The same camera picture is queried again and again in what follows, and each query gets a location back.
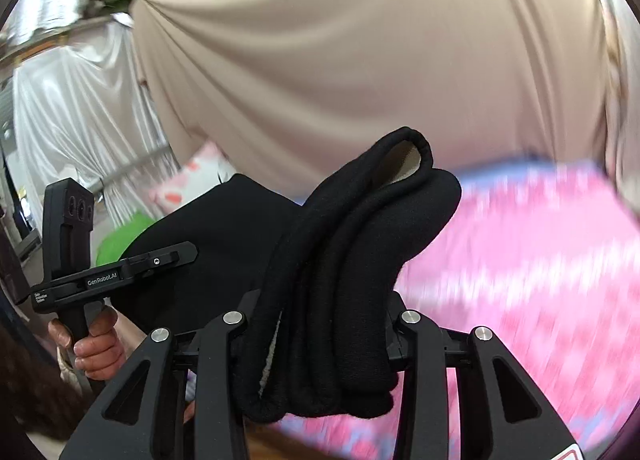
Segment person's left hand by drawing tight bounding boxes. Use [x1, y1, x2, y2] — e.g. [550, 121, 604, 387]
[48, 307, 151, 381]

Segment pink floral bedsheet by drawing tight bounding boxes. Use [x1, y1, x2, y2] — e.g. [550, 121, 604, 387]
[250, 162, 640, 460]

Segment pink cat face pillow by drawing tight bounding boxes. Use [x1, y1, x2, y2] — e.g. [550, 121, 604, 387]
[149, 140, 236, 216]

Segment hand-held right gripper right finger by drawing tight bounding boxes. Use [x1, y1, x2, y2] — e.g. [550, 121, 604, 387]
[385, 290, 581, 460]

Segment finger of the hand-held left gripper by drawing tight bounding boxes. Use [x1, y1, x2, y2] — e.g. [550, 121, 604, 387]
[122, 241, 198, 283]

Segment green plush pillow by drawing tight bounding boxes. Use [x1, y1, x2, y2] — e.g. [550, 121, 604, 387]
[95, 210, 156, 266]

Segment black pants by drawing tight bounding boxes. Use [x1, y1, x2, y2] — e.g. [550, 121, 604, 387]
[120, 126, 463, 425]

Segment beige curtain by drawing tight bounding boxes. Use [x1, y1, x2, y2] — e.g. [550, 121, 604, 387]
[130, 0, 626, 201]

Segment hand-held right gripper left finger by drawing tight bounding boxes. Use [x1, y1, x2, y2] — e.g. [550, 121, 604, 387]
[60, 290, 261, 460]

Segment silver satin curtain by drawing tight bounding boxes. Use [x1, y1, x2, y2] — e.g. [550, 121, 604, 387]
[12, 25, 176, 226]
[592, 0, 640, 221]

